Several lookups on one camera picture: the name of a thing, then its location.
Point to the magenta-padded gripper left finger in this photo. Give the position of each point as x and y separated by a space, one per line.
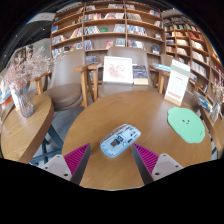
56 166

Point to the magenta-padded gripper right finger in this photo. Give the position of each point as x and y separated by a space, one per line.
165 165

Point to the transparent light blue computer mouse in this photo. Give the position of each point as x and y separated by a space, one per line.
120 140

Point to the green smiley mouse pad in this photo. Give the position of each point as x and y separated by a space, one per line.
186 125

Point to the round wooden side table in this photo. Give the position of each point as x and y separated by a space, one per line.
23 133
218 133

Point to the glass vase with pink flowers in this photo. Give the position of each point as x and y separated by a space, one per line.
25 105

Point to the brown cushioned wooden armchair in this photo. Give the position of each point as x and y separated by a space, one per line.
66 93
123 90
166 60

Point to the stack of colourful books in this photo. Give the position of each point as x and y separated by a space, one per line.
204 101

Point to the glass vase with beige flowers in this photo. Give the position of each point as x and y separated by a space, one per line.
216 110

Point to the small white table card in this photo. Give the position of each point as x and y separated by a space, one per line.
15 100

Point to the white sign in wooden base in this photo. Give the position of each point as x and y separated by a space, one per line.
176 83

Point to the dark cover book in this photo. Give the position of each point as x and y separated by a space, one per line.
140 75

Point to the pile of blue books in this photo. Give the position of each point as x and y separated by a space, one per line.
161 67

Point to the white framed floral picture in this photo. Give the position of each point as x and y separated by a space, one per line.
117 69

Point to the distant wooden bookshelf unit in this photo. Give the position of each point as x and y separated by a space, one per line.
20 53

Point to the curved wooden bookshelf unit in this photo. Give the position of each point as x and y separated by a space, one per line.
196 50

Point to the wide wooden bookshelf unit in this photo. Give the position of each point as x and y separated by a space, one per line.
100 41

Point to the white ceiling light panel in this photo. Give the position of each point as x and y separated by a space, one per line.
41 17

